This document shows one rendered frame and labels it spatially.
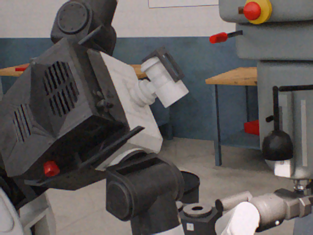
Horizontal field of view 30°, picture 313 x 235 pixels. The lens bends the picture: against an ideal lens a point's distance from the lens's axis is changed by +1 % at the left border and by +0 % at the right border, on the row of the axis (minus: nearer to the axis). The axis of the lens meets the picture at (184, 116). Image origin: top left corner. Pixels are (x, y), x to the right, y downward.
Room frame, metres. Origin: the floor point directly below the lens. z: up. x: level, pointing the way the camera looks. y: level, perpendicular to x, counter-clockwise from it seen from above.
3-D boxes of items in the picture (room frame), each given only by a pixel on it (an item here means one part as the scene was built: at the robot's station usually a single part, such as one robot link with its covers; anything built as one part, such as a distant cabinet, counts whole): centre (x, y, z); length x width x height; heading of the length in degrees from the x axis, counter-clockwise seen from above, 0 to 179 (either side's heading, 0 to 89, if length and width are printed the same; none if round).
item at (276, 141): (1.31, -0.21, 1.45); 0.07 x 0.07 x 0.06
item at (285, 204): (1.45, -0.23, 1.23); 0.13 x 0.12 x 0.10; 34
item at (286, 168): (1.41, -0.24, 1.45); 0.04 x 0.04 x 0.21; 57
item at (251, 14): (1.29, -0.17, 1.76); 0.04 x 0.03 x 0.04; 57
